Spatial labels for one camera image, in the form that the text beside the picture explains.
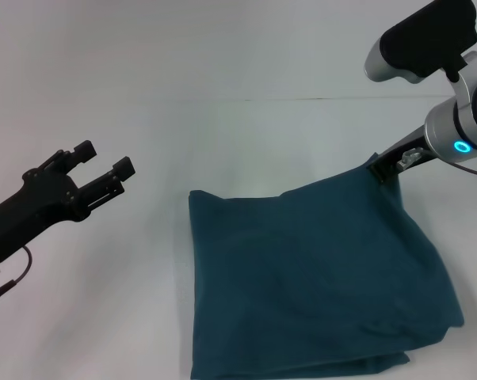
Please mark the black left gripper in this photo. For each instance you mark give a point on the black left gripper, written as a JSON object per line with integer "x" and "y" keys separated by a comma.
{"x": 32, "y": 217}

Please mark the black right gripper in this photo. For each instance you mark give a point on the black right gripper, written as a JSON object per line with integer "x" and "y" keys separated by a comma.
{"x": 407, "y": 156}

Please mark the teal blue shirt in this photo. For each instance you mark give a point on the teal blue shirt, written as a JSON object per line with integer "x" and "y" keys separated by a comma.
{"x": 302, "y": 277}

